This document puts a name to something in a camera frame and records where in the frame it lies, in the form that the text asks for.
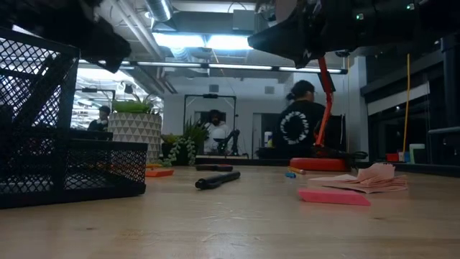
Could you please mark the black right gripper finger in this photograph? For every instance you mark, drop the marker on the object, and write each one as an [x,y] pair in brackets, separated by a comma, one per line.
[276,37]

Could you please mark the orange sticky note pad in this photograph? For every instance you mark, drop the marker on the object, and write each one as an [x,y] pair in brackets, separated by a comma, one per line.
[158,173]

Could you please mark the blue binder clip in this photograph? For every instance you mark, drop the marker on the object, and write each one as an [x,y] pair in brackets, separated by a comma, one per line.
[290,175]

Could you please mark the black mesh desk organizer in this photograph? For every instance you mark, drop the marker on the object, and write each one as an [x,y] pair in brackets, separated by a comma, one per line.
[36,172]

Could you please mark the pink paper note stack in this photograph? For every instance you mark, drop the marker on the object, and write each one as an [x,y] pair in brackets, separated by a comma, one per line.
[373,178]

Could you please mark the pink sticky note pad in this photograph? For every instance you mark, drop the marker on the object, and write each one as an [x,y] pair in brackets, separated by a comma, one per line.
[332,198]

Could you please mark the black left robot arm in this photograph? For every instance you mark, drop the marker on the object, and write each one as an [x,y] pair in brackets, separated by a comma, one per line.
[36,14]

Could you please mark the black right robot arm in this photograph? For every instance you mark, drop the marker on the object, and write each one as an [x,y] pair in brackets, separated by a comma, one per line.
[413,21]

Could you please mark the long ceiling light strip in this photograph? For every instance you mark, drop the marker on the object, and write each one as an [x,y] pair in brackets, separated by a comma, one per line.
[237,67]

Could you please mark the person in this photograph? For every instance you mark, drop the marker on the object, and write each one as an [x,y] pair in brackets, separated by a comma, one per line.
[298,118]
[100,120]
[215,126]

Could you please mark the black computer monitor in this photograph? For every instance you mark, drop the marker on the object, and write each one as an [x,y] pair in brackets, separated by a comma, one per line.
[91,135]

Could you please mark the white patterned pot green succulent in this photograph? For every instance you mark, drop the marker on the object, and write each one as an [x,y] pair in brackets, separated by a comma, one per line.
[134,133]

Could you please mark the white bottle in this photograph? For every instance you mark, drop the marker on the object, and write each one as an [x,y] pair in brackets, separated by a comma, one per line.
[268,139]

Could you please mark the dark pot trailing succulent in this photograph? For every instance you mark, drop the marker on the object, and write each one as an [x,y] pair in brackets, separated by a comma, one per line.
[187,144]

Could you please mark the red desk lamp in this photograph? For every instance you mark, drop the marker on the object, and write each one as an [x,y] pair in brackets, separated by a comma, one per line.
[318,164]

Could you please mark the red and black scissors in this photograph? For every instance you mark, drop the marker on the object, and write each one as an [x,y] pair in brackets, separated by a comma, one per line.
[213,167]

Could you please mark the small red bin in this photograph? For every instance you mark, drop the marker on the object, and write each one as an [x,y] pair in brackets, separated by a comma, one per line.
[392,157]

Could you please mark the black pen white print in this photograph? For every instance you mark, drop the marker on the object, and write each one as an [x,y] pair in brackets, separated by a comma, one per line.
[217,180]

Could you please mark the pale green box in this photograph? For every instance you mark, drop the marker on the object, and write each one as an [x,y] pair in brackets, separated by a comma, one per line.
[417,153]

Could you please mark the grey horizontal bar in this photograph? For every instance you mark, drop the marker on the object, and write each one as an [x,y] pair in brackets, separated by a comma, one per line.
[443,131]

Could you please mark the silver ventilation duct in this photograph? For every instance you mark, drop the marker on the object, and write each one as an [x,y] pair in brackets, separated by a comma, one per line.
[160,9]

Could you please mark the black background stand frame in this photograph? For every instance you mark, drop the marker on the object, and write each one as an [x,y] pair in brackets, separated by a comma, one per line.
[210,96]

